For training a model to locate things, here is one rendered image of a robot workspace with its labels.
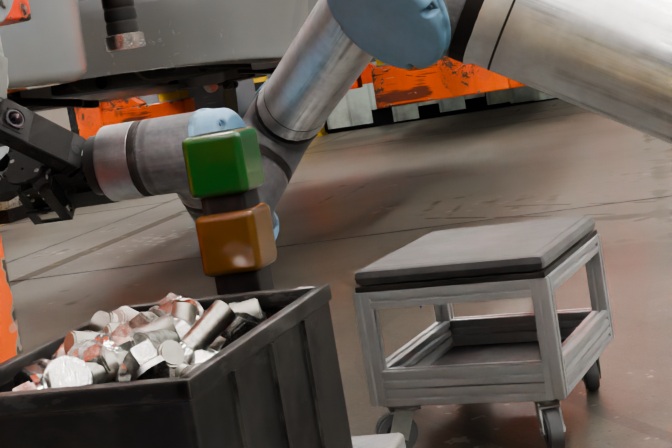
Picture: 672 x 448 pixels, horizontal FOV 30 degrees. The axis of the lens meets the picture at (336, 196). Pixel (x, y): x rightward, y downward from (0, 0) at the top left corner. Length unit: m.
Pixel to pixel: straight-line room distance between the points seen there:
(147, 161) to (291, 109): 0.18
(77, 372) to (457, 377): 1.61
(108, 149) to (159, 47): 2.35
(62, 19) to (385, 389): 0.84
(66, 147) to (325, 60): 0.33
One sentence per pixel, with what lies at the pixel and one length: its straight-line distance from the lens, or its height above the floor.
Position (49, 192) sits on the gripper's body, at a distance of 1.51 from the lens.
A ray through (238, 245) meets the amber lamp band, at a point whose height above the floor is 0.59.
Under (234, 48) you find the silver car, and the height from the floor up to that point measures 0.81.
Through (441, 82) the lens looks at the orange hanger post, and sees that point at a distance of 4.82.
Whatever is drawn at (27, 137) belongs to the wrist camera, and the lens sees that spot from 1.47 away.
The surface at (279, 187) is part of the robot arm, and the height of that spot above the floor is 0.56.
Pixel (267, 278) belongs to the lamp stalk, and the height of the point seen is 0.56.
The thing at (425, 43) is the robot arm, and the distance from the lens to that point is 1.01.
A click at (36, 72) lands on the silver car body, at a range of 2.01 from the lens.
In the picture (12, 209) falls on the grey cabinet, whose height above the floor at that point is 0.09.
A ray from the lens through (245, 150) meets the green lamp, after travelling 0.78.
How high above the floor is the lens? 0.68
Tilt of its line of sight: 6 degrees down
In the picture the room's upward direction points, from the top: 9 degrees counter-clockwise
